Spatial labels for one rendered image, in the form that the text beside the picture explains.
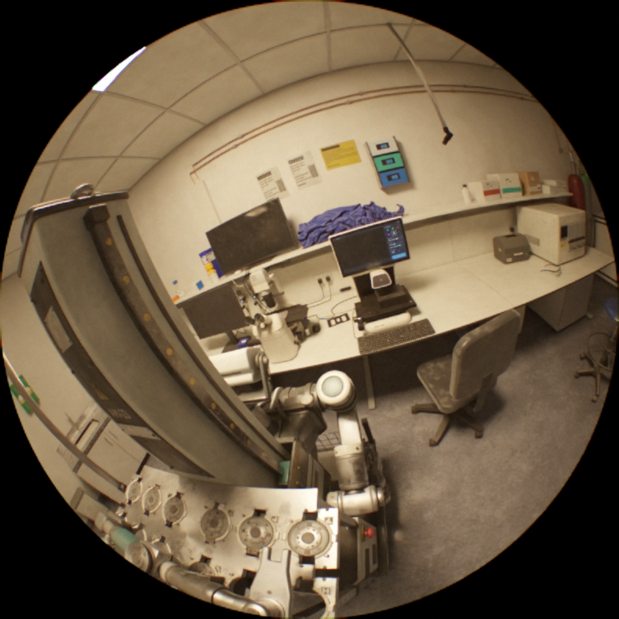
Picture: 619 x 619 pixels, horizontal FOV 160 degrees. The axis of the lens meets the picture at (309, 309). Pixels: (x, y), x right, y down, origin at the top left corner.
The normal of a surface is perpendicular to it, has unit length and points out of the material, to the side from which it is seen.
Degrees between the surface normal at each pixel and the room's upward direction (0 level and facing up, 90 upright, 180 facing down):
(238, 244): 86
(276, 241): 86
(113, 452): 90
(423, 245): 90
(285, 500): 0
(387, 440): 0
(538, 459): 0
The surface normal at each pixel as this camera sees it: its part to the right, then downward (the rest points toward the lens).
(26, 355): 0.93, -0.26
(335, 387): -0.32, -0.59
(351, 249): -0.09, 0.51
